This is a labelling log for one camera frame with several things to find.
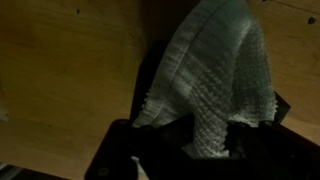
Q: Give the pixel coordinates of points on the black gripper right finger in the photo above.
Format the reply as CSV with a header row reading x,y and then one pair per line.
x,y
276,156

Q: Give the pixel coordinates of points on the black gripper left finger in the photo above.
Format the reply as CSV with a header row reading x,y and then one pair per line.
x,y
113,156

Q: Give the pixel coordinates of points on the white woven towel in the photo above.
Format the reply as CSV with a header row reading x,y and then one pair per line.
x,y
206,83

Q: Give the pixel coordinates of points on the black mesh box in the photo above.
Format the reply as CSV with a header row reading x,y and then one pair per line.
x,y
146,66

